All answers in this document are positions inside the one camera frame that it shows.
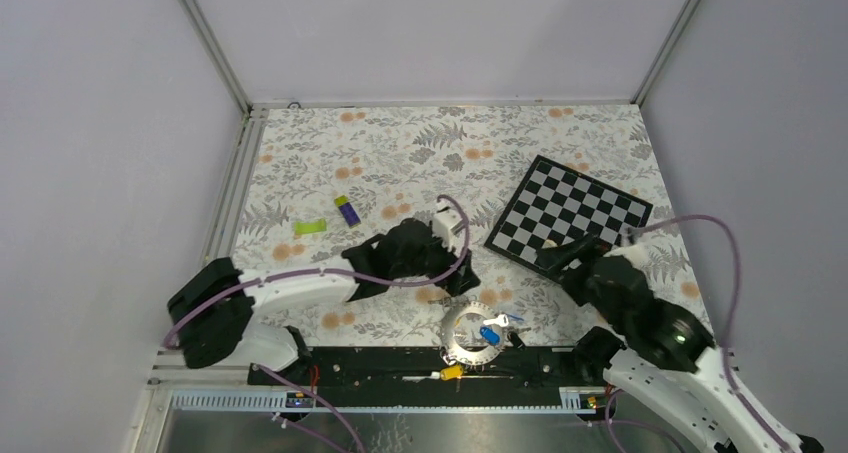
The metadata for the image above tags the black front rail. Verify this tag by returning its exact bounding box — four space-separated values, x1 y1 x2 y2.
276 346 606 386

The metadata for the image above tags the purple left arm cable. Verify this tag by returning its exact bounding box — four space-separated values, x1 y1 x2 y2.
161 194 473 453

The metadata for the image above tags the yellow key tag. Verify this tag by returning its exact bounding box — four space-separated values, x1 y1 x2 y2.
439 363 464 381

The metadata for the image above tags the blue key tag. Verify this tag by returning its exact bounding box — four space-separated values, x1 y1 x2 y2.
479 325 501 346

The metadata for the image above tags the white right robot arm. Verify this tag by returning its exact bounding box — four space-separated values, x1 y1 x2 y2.
536 234 824 452

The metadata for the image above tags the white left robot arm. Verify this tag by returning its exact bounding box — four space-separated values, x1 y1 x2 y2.
163 209 480 384

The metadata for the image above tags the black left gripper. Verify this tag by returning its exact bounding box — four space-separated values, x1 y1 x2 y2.
392 227 480 297

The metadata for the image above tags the green marker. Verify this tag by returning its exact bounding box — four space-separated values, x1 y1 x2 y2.
293 218 327 235

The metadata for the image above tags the black white chessboard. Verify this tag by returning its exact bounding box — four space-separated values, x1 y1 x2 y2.
484 155 653 274

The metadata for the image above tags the purple yellow marker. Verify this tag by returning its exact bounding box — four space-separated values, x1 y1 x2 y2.
334 196 361 228

